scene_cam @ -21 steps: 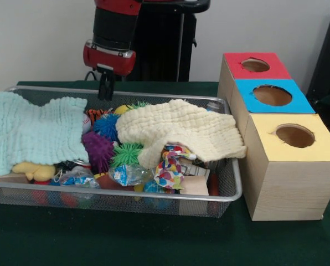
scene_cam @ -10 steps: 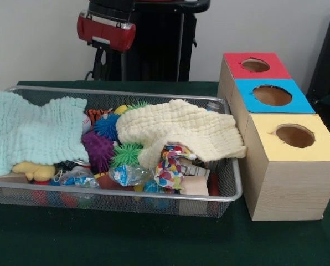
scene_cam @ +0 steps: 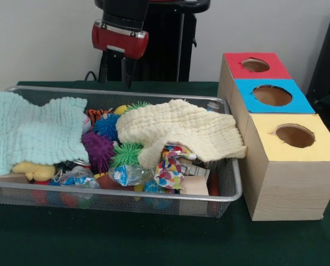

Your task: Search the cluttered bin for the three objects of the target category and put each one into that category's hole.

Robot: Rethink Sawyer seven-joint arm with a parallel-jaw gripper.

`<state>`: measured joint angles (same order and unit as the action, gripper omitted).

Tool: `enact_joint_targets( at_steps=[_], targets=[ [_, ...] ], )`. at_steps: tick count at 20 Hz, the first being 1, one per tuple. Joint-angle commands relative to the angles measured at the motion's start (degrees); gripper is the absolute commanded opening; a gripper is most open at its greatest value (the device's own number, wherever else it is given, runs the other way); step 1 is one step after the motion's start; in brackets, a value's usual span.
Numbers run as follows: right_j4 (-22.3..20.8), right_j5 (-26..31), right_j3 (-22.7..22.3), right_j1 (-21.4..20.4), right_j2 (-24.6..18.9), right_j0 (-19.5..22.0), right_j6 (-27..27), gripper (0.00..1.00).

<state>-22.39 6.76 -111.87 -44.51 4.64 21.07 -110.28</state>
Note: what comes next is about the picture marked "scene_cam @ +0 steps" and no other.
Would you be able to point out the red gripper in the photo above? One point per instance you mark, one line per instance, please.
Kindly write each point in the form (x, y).
(118, 41)

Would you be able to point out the tiger plush toy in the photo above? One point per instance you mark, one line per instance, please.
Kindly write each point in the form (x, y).
(98, 113)

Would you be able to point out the mint waffle cloth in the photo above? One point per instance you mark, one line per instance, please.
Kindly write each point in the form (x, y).
(35, 133)

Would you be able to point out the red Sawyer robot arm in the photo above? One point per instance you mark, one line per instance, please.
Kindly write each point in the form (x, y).
(124, 12)

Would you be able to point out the shallow mesh bin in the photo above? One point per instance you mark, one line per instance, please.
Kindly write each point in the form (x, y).
(126, 202)

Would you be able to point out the wooden box with three holes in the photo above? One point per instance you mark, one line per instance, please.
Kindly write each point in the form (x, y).
(286, 188)

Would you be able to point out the blue spiky ball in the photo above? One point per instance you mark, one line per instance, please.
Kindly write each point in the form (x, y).
(107, 126)

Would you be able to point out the white baseball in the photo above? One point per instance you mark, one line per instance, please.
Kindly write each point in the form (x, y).
(86, 123)

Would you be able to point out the purple spiky ball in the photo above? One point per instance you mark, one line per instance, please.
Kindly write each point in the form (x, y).
(98, 149)

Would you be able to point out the green spiky ball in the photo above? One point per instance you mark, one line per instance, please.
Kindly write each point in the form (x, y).
(126, 155)

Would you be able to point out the cream waffle cloth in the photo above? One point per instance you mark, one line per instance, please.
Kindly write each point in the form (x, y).
(181, 124)

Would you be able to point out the clear packet with blue print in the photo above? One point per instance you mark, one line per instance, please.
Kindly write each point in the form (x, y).
(126, 174)

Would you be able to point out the colourful polka dot paper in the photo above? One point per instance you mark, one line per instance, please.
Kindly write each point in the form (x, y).
(167, 171)

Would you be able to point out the yellow plush toy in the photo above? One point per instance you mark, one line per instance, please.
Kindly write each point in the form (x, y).
(37, 170)

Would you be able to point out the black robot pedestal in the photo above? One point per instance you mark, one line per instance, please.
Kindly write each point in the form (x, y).
(167, 41)

